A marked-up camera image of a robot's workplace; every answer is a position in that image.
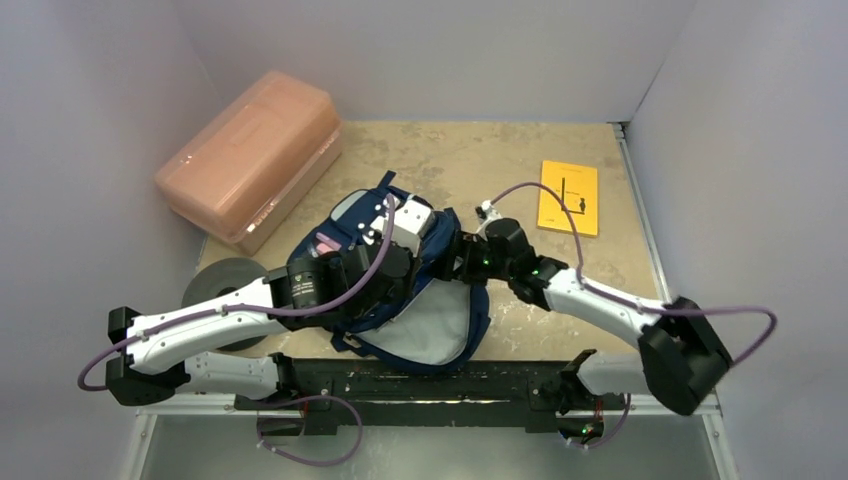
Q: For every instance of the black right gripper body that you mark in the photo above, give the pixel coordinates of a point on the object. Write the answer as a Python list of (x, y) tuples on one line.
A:
[(457, 255)]

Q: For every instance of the pink highlighter marker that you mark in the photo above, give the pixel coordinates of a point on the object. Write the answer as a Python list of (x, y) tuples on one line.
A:
[(323, 244)]

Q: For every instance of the navy blue student backpack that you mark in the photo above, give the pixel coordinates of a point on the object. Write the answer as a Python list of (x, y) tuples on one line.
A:
[(443, 323)]

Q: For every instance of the yellow paperback book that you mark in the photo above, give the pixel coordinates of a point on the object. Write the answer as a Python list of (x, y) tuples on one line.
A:
[(578, 187)]

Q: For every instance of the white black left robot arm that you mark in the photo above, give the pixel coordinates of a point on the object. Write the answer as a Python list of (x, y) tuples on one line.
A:
[(159, 355)]

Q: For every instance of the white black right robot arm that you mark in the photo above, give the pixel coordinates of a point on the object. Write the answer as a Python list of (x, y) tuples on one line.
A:
[(681, 356)]

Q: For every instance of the grey round disc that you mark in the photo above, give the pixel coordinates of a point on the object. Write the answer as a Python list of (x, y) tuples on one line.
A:
[(221, 278)]

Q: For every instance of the translucent pink storage box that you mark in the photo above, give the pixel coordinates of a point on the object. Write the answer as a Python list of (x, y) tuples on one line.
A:
[(241, 176)]

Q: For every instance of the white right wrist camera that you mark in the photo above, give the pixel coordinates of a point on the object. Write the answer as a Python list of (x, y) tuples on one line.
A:
[(486, 213)]

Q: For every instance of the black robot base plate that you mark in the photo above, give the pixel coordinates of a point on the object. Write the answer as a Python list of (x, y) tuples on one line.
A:
[(537, 396)]

